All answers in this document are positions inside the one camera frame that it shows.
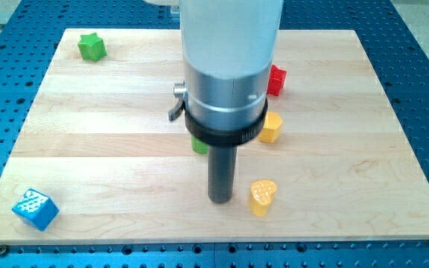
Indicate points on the yellow heart block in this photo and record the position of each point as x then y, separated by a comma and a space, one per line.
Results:
262, 193

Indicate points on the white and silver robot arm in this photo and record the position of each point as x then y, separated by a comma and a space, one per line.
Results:
227, 55

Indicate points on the green block behind arm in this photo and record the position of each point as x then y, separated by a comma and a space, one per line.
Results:
198, 146

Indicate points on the red star block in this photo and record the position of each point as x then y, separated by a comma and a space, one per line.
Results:
276, 81

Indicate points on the green star block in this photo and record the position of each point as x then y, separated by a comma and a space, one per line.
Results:
92, 47

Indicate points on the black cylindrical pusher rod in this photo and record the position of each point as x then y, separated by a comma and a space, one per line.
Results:
221, 168

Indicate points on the yellow hexagon block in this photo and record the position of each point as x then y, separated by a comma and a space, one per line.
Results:
272, 128

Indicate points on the light wooden board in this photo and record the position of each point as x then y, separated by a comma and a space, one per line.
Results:
97, 141

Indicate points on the blue cube block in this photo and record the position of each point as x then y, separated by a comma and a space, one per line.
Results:
35, 209

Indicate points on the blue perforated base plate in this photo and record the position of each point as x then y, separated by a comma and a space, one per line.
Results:
31, 32

